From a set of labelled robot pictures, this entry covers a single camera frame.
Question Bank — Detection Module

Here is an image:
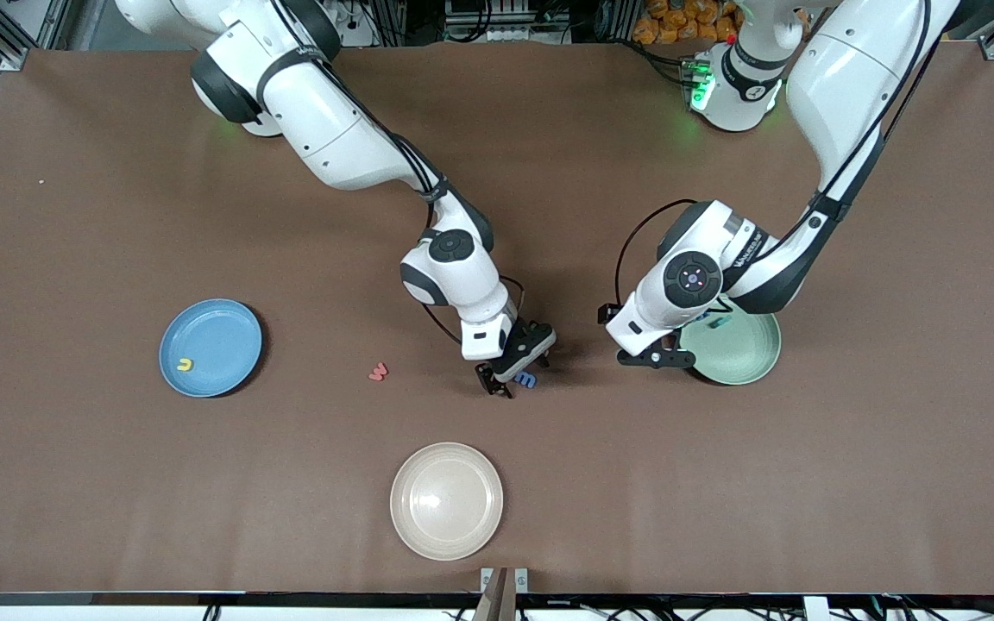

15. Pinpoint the green plate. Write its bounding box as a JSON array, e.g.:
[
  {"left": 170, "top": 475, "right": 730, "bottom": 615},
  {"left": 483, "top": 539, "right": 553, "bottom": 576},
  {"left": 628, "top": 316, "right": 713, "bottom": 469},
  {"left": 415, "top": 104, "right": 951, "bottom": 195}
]
[{"left": 681, "top": 298, "right": 783, "bottom": 386}]

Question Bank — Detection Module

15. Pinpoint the cream plate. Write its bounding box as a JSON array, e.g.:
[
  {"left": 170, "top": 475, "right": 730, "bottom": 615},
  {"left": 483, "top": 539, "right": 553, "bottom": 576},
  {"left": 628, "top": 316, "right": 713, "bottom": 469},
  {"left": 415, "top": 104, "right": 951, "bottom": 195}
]
[{"left": 389, "top": 442, "right": 505, "bottom": 562}]

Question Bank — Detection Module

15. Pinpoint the blue plate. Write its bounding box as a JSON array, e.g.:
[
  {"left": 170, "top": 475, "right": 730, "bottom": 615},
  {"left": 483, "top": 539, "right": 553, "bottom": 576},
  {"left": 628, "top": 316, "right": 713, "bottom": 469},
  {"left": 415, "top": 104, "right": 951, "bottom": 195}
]
[{"left": 158, "top": 298, "right": 264, "bottom": 399}]

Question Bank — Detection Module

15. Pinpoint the black equipment rack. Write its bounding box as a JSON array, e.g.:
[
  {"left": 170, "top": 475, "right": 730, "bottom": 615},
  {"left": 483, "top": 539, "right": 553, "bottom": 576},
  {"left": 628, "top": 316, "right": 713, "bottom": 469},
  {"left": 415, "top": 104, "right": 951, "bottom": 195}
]
[{"left": 441, "top": 0, "right": 580, "bottom": 46}]

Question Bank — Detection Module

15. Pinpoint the orange snack pile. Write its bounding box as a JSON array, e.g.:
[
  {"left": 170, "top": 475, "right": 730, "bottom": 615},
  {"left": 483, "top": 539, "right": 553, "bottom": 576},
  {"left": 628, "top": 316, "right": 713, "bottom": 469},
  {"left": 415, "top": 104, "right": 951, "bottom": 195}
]
[{"left": 632, "top": 0, "right": 741, "bottom": 46}]

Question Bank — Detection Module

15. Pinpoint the black table edge strip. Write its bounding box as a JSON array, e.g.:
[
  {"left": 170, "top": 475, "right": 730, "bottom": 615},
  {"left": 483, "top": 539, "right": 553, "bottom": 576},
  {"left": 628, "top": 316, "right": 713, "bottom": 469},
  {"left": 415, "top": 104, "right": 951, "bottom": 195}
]
[{"left": 0, "top": 592, "right": 994, "bottom": 605}]

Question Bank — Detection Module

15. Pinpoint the white power strip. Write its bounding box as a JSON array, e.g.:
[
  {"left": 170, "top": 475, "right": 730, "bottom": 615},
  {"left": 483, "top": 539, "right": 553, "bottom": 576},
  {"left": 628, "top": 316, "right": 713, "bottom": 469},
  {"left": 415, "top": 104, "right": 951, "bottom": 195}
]
[{"left": 337, "top": 0, "right": 377, "bottom": 46}]

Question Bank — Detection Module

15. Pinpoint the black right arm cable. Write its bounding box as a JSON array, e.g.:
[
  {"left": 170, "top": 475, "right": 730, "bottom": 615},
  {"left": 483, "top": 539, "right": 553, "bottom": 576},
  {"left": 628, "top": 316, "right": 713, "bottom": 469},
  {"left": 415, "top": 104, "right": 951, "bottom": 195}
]
[{"left": 266, "top": 0, "right": 528, "bottom": 346}]

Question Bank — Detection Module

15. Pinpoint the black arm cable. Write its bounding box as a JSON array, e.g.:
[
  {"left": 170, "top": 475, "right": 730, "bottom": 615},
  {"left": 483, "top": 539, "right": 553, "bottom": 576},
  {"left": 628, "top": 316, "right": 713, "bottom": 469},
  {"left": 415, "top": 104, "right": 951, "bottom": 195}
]
[
  {"left": 266, "top": 0, "right": 528, "bottom": 346},
  {"left": 609, "top": 0, "right": 934, "bottom": 307}
]

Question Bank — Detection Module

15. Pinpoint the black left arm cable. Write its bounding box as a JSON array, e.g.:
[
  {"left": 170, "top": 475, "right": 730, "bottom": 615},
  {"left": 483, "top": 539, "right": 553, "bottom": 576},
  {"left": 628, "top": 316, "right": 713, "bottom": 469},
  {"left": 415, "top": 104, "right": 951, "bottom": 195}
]
[{"left": 609, "top": 0, "right": 934, "bottom": 307}]

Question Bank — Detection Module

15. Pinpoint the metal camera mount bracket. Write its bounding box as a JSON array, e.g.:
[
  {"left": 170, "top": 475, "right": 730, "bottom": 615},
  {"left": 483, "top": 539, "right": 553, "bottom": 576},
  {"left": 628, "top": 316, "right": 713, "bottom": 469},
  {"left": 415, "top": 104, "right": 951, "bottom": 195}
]
[{"left": 473, "top": 566, "right": 531, "bottom": 621}]

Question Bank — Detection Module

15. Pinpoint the black base cable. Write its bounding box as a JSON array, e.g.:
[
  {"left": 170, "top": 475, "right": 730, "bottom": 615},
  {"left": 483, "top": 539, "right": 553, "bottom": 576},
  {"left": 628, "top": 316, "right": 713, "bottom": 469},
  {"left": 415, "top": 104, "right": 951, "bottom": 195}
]
[{"left": 631, "top": 39, "right": 696, "bottom": 87}]

